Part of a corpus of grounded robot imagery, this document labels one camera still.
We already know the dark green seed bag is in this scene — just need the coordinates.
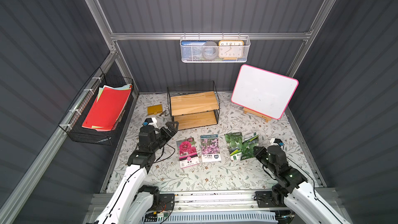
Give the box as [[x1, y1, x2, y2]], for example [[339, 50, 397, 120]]
[[241, 132, 259, 161]]

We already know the pink flower seed bag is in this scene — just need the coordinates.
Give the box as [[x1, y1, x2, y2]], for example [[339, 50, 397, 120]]
[[176, 137, 200, 169]]

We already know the green plant seed bag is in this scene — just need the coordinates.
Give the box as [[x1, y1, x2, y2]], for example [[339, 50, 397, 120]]
[[224, 132, 243, 161]]

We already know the black wire wooden shelf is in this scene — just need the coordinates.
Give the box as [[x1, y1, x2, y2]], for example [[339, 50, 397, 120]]
[[166, 80, 220, 130]]

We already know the purple flower seed bag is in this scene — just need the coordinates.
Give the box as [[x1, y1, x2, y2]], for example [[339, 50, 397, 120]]
[[200, 134, 222, 163]]

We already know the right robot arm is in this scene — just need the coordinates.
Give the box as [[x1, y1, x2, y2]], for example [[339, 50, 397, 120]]
[[254, 145, 349, 224]]

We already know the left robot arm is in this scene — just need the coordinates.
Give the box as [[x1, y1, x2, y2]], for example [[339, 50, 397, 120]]
[[94, 121, 179, 224]]

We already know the wooden easel stand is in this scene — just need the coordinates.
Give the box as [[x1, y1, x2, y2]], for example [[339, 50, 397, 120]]
[[243, 107, 272, 122]]

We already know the pink framed whiteboard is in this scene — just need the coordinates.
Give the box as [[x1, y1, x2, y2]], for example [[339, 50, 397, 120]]
[[231, 64, 299, 120]]

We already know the blue box in basket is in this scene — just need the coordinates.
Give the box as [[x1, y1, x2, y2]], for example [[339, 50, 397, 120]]
[[180, 40, 206, 62]]

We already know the grey tape roll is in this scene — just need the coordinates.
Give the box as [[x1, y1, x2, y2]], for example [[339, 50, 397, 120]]
[[202, 41, 219, 61]]

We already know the yellow square clock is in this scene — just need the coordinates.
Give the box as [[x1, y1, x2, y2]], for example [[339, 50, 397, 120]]
[[218, 40, 245, 60]]

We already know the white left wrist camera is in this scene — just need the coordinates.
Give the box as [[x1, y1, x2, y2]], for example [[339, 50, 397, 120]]
[[143, 117, 158, 128]]

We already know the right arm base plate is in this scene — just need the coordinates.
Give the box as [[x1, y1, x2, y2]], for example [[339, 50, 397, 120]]
[[254, 191, 287, 208]]

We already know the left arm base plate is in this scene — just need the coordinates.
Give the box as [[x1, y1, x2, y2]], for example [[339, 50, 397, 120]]
[[149, 194, 176, 212]]

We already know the white perforated cable tray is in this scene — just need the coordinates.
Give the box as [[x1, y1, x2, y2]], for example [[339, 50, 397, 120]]
[[140, 211, 278, 224]]

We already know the black wire wall basket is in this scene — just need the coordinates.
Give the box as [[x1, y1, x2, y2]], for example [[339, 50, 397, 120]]
[[59, 69, 134, 146]]

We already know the white wire hanging basket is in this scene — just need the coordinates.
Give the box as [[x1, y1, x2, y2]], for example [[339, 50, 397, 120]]
[[179, 35, 251, 63]]

